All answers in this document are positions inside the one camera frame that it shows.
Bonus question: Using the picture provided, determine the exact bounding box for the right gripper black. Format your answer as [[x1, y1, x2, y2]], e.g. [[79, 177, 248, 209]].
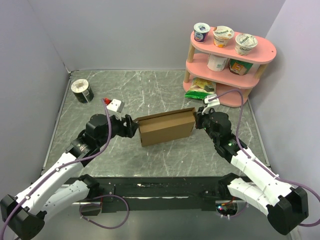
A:
[[193, 106, 219, 143]]

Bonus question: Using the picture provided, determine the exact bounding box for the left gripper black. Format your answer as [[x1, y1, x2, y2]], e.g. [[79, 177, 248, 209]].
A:
[[97, 112, 139, 147]]

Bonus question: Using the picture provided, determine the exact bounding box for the brown cardboard box sheet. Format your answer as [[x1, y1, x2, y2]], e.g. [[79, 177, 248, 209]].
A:
[[134, 107, 196, 147]]

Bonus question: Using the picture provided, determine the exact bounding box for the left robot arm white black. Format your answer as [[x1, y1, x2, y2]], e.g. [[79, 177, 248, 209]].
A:
[[0, 114, 139, 240]]

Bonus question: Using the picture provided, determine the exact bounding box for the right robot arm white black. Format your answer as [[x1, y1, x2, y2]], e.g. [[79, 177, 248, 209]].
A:
[[194, 107, 309, 235]]

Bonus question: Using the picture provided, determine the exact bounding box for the green chips bag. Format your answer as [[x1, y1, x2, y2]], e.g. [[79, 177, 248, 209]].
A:
[[184, 77, 216, 100]]

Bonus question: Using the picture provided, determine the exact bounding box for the pink three-tier shelf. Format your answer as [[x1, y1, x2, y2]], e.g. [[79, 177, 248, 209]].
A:
[[183, 30, 277, 102]]

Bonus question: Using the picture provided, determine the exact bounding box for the white cup middle shelf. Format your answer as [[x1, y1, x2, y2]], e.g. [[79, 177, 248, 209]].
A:
[[207, 54, 228, 72]]

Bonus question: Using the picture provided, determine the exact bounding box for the green orange package middle shelf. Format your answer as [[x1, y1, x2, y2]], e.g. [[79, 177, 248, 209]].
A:
[[228, 58, 253, 76]]

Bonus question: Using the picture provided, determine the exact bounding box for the black white can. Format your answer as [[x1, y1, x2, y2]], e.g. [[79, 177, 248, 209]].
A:
[[71, 79, 94, 104]]

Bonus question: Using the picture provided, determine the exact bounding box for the white Chobani yogurt cup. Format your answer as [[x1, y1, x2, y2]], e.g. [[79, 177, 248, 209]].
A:
[[234, 33, 258, 56]]

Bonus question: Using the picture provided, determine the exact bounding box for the orange Chobani yogurt cup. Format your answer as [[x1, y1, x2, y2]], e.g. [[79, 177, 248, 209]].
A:
[[213, 25, 235, 48]]

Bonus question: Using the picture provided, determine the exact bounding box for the blue white yogurt cup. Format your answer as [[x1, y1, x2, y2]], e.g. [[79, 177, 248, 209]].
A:
[[193, 22, 211, 43]]

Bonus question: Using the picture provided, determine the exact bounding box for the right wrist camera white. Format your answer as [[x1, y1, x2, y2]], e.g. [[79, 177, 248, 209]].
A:
[[202, 94, 220, 115]]

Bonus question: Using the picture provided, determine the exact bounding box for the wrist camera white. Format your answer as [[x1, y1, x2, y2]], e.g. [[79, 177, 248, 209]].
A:
[[104, 98, 125, 120], [202, 94, 220, 115]]

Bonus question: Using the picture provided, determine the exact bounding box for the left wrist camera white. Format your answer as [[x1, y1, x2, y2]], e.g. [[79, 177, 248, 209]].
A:
[[104, 98, 125, 120]]

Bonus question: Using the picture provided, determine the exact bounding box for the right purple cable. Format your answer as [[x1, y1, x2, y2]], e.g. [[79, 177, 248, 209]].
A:
[[209, 89, 320, 227]]

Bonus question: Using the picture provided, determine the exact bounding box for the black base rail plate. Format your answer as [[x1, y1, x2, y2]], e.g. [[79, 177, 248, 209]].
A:
[[80, 174, 237, 213]]

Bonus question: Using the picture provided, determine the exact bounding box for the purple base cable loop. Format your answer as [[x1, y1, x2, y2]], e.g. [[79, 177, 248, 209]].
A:
[[78, 194, 130, 230]]

